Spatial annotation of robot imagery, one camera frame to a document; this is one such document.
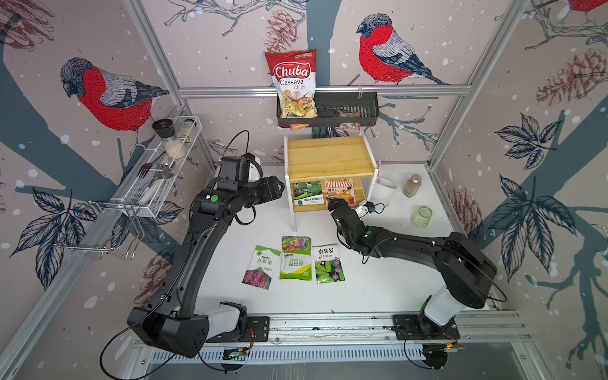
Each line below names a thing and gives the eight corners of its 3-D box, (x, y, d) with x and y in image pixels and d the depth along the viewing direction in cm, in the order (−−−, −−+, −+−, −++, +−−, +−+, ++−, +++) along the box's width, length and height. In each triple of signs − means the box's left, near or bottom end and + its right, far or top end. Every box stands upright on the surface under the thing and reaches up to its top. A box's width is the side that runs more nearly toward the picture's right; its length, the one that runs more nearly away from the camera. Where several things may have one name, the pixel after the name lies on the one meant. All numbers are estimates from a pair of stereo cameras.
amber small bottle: (404, 198, 110) (412, 183, 102) (401, 188, 114) (408, 173, 105) (415, 198, 110) (424, 183, 102) (412, 188, 114) (420, 173, 105)
